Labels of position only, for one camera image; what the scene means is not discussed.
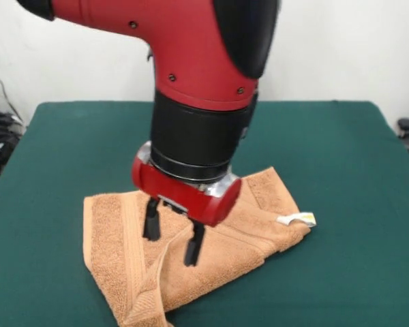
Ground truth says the orange terry towel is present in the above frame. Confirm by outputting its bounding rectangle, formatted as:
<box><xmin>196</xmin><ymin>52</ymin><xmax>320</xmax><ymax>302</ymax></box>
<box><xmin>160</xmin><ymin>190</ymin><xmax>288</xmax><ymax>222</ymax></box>
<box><xmin>82</xmin><ymin>166</ymin><xmax>318</xmax><ymax>327</ymax></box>

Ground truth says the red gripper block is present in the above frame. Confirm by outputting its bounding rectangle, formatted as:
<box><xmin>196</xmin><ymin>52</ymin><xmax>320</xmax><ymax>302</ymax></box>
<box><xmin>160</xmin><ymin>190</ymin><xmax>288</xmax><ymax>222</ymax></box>
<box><xmin>131</xmin><ymin>152</ymin><xmax>243</xmax><ymax>268</ymax></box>

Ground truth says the dark green table cloth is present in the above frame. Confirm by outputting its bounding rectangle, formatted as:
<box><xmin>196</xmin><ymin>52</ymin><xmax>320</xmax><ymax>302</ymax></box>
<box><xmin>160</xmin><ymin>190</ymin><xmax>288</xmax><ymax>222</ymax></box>
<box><xmin>0</xmin><ymin>100</ymin><xmax>409</xmax><ymax>327</ymax></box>

